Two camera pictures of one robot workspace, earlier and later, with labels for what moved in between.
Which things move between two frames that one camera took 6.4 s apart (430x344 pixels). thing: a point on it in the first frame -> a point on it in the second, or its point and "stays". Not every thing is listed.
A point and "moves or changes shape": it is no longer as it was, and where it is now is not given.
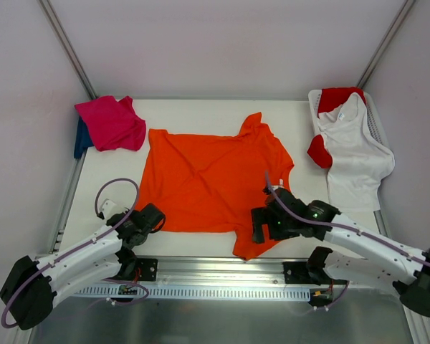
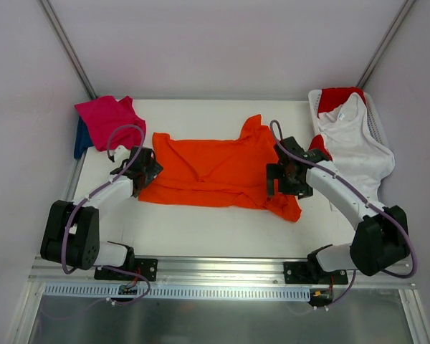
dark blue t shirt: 83,140 stays
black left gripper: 130,236 -> 149,169
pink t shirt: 112,125 stays
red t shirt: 330,98 stays
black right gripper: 259,222 -> 276,175
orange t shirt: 209,183 moves or changes shape
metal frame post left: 69,47 stays
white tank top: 359,161 stays
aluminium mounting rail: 211,278 stays
